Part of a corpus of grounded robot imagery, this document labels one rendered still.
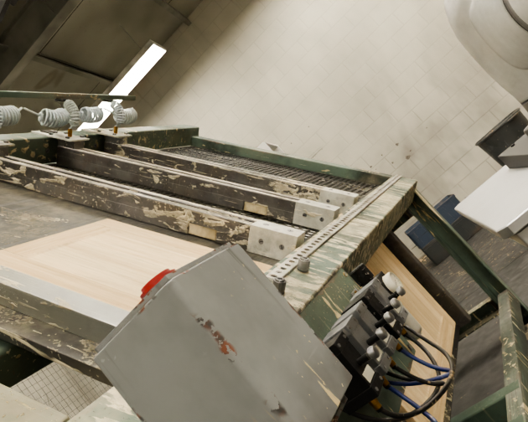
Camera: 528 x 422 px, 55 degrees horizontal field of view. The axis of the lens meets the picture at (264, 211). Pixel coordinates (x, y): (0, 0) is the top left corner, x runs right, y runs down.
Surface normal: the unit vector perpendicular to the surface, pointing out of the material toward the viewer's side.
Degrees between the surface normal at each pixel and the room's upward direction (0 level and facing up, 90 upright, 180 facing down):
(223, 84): 90
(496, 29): 87
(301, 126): 90
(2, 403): 54
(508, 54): 95
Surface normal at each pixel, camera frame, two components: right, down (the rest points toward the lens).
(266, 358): 0.65, -0.64
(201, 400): -0.39, 0.19
